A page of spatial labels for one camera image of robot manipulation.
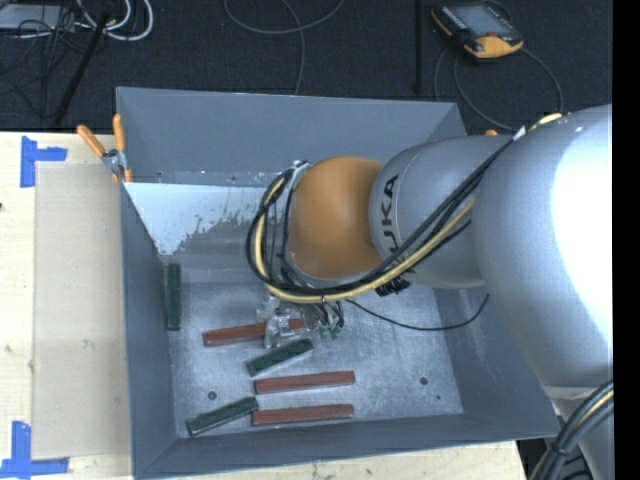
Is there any dark green flat block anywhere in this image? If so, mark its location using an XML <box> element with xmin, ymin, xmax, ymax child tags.
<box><xmin>246</xmin><ymin>337</ymin><xmax>315</xmax><ymax>378</ymax></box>
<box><xmin>163</xmin><ymin>262</ymin><xmax>183</xmax><ymax>332</ymax></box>
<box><xmin>186</xmin><ymin>396</ymin><xmax>260</xmax><ymax>438</ymax></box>

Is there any red-brown flat block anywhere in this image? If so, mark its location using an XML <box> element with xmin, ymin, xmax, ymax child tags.
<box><xmin>203</xmin><ymin>318</ymin><xmax>306</xmax><ymax>348</ymax></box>
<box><xmin>251</xmin><ymin>403</ymin><xmax>356</xmax><ymax>428</ymax></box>
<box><xmin>253</xmin><ymin>370</ymin><xmax>357</xmax><ymax>396</ymax></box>

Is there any grey metal bin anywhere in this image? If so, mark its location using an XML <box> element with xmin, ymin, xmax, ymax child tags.
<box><xmin>115</xmin><ymin>86</ymin><xmax>561</xmax><ymax>479</ymax></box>

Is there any pale flat board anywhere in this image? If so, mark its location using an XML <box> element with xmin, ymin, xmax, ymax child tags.
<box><xmin>30</xmin><ymin>161</ymin><xmax>132</xmax><ymax>460</ymax></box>

